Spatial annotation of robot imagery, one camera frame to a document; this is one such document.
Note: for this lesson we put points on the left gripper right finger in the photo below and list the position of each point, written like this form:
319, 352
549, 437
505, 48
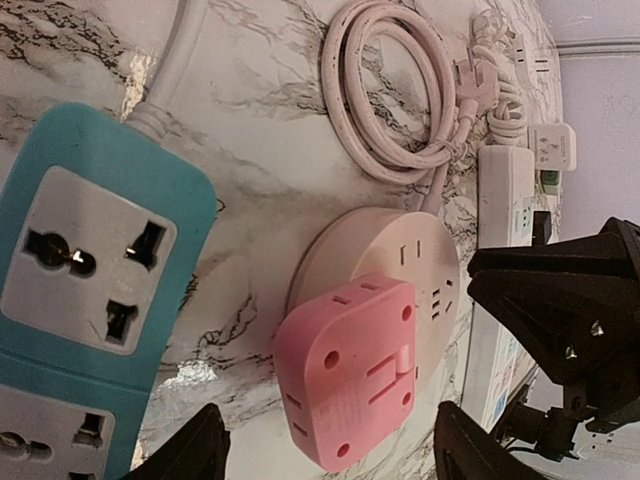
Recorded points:
463, 450

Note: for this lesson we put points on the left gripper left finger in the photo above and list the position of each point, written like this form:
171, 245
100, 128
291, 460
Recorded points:
198, 451

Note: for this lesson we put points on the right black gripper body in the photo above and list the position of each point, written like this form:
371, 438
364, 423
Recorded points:
595, 316

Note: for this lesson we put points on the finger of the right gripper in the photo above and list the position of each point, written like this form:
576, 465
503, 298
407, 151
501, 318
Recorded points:
553, 329
540, 265

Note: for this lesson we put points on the green usb adapter plug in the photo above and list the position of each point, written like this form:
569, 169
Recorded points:
549, 182

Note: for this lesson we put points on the white cube socket adapter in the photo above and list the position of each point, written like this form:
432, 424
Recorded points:
554, 146

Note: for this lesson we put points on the pink adapter plug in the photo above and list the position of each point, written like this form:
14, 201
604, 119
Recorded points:
345, 365

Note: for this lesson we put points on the round pink socket base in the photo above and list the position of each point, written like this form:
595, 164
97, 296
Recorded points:
414, 247

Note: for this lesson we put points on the white adapter plug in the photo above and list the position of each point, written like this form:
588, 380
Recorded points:
533, 64

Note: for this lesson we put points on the black charger plug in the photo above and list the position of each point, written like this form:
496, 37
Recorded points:
542, 228

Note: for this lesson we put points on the teal power strip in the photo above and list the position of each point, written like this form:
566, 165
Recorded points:
101, 230

